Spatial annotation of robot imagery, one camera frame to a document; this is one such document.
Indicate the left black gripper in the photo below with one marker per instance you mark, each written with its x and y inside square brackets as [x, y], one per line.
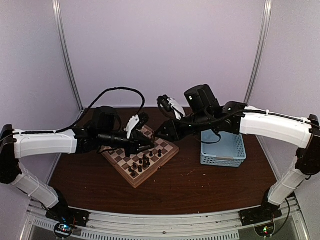
[136, 142]

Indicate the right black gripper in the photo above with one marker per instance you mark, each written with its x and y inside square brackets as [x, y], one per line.
[174, 133]

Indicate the wooden chess board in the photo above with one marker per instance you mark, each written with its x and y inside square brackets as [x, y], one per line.
[136, 169]

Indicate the light blue plastic basket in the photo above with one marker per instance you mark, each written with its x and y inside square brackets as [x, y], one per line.
[225, 150]

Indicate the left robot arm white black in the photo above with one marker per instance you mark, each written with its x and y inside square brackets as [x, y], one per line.
[98, 132]

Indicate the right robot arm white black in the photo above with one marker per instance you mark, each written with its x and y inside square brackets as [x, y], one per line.
[239, 118]

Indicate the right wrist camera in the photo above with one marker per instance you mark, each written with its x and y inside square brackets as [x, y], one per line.
[171, 105]

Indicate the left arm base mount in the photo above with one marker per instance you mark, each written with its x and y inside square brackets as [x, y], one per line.
[73, 217]

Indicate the front aluminium rail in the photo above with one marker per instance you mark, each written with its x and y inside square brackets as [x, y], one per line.
[223, 225]

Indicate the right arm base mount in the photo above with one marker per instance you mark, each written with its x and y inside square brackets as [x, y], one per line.
[256, 215]

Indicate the right aluminium frame post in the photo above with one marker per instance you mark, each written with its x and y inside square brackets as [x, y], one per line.
[262, 40]

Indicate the aluminium frame post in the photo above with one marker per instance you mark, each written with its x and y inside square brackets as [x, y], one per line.
[66, 57]
[262, 40]

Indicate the left aluminium frame post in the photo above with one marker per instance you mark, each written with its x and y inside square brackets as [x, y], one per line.
[66, 57]

